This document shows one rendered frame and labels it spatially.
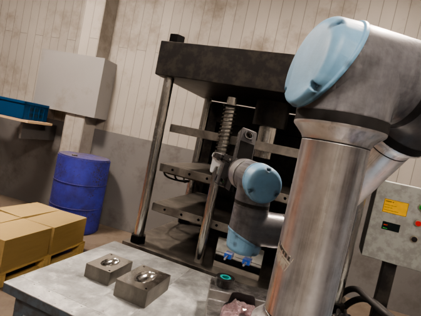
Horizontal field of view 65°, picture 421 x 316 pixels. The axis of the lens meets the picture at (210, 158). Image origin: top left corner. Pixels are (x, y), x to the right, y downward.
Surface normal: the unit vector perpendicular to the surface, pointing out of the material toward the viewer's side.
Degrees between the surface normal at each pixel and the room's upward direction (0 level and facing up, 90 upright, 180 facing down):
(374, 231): 90
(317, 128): 135
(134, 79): 90
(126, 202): 90
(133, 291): 90
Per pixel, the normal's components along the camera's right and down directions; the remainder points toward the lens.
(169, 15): -0.24, 0.01
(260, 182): 0.19, 0.10
